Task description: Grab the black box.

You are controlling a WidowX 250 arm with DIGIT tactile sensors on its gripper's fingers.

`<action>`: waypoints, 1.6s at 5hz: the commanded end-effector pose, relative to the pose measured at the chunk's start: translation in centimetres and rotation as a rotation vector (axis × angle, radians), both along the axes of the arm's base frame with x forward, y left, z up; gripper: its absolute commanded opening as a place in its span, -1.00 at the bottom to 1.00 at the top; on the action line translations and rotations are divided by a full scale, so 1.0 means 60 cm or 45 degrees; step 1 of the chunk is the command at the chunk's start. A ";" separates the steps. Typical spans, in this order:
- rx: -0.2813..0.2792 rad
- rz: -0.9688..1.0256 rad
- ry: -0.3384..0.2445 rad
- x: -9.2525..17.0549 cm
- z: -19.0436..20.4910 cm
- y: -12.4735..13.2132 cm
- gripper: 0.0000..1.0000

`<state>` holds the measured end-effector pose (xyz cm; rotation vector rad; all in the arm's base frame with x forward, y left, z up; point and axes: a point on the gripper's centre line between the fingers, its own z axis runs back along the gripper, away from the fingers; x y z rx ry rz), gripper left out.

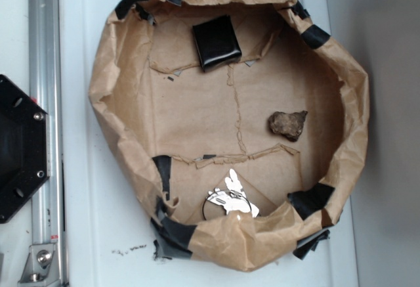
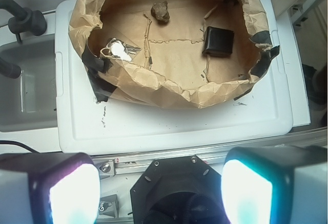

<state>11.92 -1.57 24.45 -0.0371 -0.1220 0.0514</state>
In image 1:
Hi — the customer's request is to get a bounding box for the glossy black box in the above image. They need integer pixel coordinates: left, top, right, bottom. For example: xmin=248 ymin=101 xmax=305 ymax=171
xmin=192 ymin=15 xmax=242 ymax=72

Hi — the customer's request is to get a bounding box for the brown paper bag bin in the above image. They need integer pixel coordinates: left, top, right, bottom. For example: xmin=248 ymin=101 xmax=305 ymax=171
xmin=89 ymin=0 xmax=369 ymax=271

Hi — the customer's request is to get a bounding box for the brown rock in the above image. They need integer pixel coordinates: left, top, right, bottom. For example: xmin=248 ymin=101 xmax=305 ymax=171
xmin=268 ymin=110 xmax=308 ymax=142

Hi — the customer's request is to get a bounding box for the silver key bunch on ring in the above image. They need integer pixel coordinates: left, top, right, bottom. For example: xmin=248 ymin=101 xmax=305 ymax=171
xmin=201 ymin=168 xmax=260 ymax=220

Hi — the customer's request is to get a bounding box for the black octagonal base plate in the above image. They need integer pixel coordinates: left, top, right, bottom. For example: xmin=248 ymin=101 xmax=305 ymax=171
xmin=1 ymin=75 xmax=49 ymax=224

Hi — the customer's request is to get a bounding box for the aluminium extrusion rail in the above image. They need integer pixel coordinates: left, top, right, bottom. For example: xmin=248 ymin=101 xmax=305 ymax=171
xmin=29 ymin=0 xmax=69 ymax=286

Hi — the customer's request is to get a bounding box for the silver corner bracket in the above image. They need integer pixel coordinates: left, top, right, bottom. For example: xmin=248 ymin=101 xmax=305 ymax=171
xmin=17 ymin=243 xmax=62 ymax=287

